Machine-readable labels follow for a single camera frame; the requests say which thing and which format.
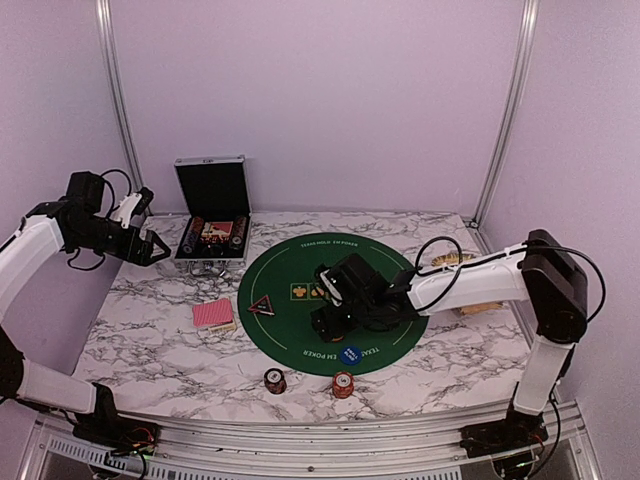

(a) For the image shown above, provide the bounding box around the round green poker mat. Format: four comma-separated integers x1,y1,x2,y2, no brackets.
238,233,428,377

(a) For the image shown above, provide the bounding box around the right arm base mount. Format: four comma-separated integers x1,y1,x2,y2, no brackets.
459,420,549,458

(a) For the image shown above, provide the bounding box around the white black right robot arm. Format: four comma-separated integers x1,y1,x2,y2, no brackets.
311,230,589,448

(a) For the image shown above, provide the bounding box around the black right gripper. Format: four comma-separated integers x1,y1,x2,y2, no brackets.
311,299,377,343

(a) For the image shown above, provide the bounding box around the black red triangular dealer button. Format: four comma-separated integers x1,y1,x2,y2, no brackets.
248,295,275,316

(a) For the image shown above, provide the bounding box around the right aluminium frame post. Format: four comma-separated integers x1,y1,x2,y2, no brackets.
468,0,540,229

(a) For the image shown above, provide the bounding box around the front aluminium rail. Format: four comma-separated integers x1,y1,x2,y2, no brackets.
14,399,601,480

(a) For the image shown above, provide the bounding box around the left aluminium frame post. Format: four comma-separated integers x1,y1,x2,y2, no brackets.
95,0,144,189

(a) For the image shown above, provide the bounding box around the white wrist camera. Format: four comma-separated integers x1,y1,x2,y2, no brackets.
108,187,154,229
314,264,347,307

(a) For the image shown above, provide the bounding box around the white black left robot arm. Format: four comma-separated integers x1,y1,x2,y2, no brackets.
1,171,171,445

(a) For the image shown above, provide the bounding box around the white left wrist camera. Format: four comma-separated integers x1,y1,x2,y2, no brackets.
108,187,154,229

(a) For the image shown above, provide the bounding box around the aluminium frame post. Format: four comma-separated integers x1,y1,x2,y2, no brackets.
95,0,144,189
468,0,540,229

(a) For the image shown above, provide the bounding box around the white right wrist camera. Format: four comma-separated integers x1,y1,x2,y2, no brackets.
314,264,347,307

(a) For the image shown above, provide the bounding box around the silver case handle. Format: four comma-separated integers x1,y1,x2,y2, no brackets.
187,261,237,278

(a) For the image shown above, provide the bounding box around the blue small blind button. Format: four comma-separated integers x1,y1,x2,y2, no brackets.
339,346,363,366

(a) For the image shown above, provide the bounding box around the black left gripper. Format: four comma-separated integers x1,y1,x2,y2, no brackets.
70,217,170,266

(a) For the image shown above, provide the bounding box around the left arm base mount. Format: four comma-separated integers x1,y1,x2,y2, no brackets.
73,414,160,456

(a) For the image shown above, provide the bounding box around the red playing card deck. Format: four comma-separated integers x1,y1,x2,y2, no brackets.
192,298,236,331

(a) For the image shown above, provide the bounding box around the black orange 100 chip stack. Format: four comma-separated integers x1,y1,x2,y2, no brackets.
263,368,287,395

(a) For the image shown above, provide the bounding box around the red beige 5 chip stack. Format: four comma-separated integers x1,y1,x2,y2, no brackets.
332,371,354,399

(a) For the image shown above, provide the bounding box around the woven bamboo tray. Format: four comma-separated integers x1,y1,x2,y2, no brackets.
431,252,504,316

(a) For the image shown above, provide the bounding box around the aluminium poker chip case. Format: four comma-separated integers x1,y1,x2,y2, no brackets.
174,155,252,263

